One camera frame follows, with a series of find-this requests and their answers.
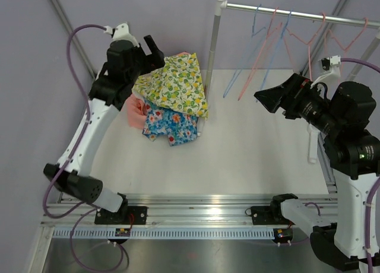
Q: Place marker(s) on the blue floral skirt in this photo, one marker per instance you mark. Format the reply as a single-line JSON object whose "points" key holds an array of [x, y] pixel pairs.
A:
{"points": [[179, 128]]}

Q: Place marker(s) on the pink skirt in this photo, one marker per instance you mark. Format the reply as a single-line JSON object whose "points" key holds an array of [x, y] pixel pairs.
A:
{"points": [[135, 106]]}

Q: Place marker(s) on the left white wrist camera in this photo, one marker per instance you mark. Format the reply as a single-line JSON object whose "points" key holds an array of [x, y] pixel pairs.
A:
{"points": [[121, 32]]}

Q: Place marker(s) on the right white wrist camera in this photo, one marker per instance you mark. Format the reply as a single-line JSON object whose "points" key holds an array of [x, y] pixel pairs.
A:
{"points": [[330, 70]]}

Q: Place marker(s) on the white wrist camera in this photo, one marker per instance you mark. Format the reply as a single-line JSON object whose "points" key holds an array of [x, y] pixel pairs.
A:
{"points": [[330, 70], [121, 32]]}

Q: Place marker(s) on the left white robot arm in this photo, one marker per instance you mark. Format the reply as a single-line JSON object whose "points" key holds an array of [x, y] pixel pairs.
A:
{"points": [[71, 174]]}

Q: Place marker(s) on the white slotted cable duct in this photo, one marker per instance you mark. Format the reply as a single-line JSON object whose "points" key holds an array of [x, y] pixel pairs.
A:
{"points": [[166, 233]]}

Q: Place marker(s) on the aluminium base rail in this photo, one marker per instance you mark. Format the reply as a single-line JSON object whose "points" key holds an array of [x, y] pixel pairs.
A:
{"points": [[192, 210]]}

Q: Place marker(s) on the blue hanger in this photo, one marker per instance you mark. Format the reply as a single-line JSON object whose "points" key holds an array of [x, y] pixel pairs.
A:
{"points": [[247, 54], [278, 43]]}

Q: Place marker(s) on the blue hanger leftmost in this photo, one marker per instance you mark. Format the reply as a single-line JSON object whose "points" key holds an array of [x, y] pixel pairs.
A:
{"points": [[247, 54]]}

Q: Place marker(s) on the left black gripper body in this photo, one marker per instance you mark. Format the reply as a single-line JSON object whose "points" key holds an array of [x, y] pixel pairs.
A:
{"points": [[145, 64]]}

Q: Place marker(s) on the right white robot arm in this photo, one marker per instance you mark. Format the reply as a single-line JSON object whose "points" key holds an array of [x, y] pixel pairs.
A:
{"points": [[353, 153]]}

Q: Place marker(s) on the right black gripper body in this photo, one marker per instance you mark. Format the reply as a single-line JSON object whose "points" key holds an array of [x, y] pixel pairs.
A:
{"points": [[308, 102]]}

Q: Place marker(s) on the yellow lemon print skirt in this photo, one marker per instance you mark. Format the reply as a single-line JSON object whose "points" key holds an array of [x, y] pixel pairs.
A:
{"points": [[177, 86]]}

